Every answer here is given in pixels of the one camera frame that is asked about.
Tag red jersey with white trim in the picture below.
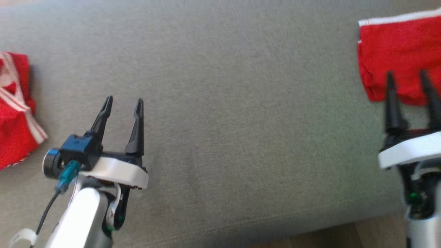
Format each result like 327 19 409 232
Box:
0 52 48 170

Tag black left camera cable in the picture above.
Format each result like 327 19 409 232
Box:
8 160 82 248

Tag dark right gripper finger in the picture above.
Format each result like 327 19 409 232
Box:
419 69 441 130
383 71 409 135

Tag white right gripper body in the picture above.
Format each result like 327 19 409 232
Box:
378 129 441 169

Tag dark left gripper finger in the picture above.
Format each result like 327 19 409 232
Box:
90 96 114 139
124 99 145 156

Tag red shorts with white stripe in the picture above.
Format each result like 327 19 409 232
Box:
357 8 441 106

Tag large grey sofa seat cushion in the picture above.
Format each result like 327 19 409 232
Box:
0 0 441 248

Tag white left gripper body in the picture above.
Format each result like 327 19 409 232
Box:
86 152 149 190

